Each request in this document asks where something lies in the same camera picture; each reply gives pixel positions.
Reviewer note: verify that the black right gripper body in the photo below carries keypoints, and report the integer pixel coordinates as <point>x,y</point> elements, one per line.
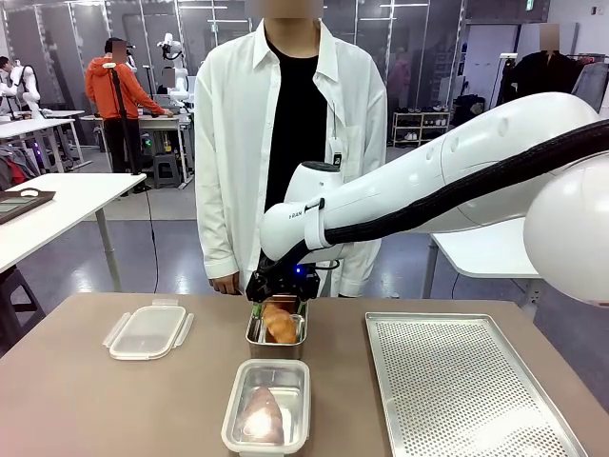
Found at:
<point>283,281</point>

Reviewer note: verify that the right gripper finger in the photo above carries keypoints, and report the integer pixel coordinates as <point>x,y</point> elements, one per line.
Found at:
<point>309,288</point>
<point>254,290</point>

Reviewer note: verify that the golden croissant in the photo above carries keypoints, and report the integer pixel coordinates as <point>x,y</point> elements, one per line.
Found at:
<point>264,409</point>
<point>280,323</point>

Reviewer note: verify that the clear plastic clip lid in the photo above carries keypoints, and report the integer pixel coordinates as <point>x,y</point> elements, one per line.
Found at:
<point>266,363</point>
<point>147,331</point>

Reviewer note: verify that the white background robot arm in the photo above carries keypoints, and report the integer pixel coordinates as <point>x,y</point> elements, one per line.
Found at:
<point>178,81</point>
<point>28,85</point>

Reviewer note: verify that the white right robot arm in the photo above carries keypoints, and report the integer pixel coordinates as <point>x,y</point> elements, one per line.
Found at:
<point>404,190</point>

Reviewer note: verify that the steel rectangular container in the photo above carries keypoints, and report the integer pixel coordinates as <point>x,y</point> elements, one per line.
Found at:
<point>292,404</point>
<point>278,351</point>

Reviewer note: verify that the person's right hand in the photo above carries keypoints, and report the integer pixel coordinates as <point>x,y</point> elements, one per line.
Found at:
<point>226,284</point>

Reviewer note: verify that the grey step stool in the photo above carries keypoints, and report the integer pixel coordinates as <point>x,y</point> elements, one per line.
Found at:
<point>166,171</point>

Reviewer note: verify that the person in white shirt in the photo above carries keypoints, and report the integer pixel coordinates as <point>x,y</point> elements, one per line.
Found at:
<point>228,143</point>

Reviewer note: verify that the perforated metal baking tray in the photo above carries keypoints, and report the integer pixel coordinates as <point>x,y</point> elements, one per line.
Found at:
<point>452,381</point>

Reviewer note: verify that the white table rounded corner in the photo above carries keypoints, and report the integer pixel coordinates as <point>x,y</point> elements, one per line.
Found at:
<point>485,252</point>

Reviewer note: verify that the background work desk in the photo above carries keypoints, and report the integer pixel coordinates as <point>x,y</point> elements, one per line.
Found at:
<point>157,121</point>

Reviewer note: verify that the wooden shoe rack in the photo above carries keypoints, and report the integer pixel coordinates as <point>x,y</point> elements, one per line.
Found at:
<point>418,124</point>

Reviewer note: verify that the white table with grey leg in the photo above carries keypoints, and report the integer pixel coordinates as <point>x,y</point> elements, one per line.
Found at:
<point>62,209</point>

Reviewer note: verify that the black tripod stand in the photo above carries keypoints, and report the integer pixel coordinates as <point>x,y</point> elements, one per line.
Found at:
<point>123,119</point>

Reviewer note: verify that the seated person with glasses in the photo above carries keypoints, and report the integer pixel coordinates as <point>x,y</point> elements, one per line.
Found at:
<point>167,78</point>

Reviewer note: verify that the pink hanging coat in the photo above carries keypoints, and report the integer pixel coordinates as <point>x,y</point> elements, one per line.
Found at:
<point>399,76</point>

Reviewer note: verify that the black stool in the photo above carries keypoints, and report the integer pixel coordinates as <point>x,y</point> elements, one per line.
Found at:
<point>19,295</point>

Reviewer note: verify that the black bag pile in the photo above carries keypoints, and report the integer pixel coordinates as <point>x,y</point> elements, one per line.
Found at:
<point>468,112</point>

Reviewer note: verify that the person in orange hoodie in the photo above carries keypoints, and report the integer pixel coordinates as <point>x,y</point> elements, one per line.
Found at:
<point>109,90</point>

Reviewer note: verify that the dark brown flat tray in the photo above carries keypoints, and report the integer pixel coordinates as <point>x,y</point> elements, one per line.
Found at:
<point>24,202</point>

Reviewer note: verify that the red and grey clothes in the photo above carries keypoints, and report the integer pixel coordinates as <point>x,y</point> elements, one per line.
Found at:
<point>14,166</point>

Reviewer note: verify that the white background desk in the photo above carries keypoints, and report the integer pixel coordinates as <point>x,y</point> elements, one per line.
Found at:
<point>33,126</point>

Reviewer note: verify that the person in black coat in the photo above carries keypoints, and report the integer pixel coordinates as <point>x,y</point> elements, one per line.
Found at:
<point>537,76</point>

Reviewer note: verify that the grey hanging jacket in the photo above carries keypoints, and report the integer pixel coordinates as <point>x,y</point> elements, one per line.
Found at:
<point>595,81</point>

